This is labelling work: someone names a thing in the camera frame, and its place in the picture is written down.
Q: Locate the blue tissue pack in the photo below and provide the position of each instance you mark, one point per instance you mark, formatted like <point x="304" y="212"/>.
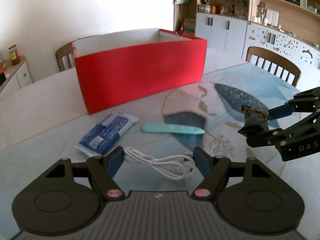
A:
<point x="101" y="138"/>

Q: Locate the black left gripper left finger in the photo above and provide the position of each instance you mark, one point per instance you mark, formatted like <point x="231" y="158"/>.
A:
<point x="101" y="173"/>

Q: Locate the white side cabinet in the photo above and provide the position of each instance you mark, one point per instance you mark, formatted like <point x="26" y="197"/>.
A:
<point x="17" y="76"/>

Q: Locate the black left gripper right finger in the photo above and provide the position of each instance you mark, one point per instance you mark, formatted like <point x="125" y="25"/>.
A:
<point x="215" y="175"/>

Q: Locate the white wall cabinet unit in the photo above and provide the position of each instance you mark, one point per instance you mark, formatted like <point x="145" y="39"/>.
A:
<point x="287" y="27"/>

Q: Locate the mint green flat case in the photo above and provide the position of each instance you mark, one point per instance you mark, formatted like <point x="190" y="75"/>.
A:
<point x="171" y="128"/>

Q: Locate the brown wooden chair far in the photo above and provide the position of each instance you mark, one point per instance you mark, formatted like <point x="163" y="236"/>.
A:
<point x="65" y="57"/>

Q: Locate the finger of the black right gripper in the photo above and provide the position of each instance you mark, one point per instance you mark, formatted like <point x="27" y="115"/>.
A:
<point x="272" y="136"/>
<point x="303" y="102"/>

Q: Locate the red cardboard box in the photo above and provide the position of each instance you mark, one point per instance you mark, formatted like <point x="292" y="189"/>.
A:
<point x="117" y="68"/>

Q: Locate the red lid sauce jar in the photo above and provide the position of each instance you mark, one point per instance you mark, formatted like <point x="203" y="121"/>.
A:
<point x="15" y="59"/>

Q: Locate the dark brown small figurine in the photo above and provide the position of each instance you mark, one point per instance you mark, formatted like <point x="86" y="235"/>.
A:
<point x="255" y="119"/>

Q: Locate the brown wooden chair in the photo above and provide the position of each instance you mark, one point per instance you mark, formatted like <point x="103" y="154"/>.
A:
<point x="274" y="64"/>
<point x="65" y="57"/>

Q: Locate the round glass table mat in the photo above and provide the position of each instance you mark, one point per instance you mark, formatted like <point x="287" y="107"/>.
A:
<point x="216" y="108"/>

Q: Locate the brown wooden chair right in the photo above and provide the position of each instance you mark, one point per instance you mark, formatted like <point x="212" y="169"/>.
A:
<point x="274" y="64"/>

